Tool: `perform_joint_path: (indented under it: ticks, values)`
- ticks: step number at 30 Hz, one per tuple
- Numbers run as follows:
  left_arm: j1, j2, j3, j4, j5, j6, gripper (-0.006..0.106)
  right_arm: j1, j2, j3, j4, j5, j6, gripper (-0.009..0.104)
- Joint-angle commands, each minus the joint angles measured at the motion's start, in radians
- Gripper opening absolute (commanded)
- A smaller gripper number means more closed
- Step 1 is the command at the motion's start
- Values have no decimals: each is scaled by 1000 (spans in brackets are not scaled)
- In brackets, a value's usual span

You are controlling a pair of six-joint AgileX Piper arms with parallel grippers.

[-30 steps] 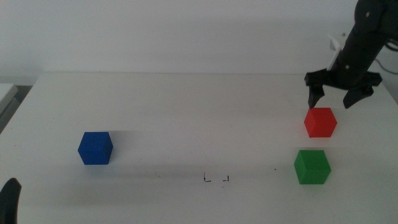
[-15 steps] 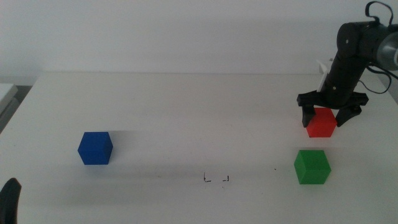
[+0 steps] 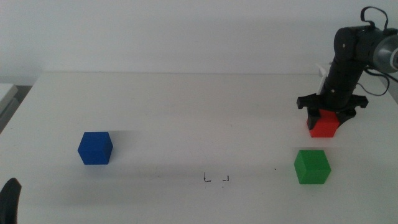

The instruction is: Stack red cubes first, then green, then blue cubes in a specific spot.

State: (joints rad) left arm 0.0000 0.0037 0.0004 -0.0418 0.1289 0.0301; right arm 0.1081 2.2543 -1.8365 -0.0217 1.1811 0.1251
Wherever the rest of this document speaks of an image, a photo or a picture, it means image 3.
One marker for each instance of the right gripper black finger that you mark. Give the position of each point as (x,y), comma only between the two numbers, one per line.
(313,116)
(346,114)

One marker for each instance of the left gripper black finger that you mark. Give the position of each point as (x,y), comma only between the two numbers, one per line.
(9,202)

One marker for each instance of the red cube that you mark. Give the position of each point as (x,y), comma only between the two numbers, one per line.
(325,127)

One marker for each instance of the green cube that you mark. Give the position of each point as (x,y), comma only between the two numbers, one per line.
(311,168)

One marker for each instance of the blue cube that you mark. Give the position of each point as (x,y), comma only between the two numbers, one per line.
(94,149)

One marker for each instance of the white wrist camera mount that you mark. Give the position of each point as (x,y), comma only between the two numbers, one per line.
(321,81)

